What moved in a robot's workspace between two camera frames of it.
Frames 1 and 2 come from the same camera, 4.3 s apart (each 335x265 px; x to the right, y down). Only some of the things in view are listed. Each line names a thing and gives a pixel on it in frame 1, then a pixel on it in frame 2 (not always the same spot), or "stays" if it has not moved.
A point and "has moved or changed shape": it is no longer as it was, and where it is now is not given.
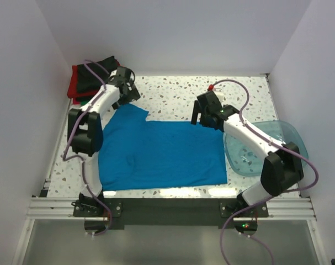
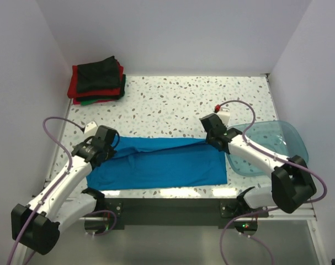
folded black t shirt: [86, 81] stays
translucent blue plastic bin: [247, 159] stays
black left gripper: [131, 94] to [107, 153]
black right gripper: [196, 113] to [213, 138]
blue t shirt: [138, 153] has moved or changed shape
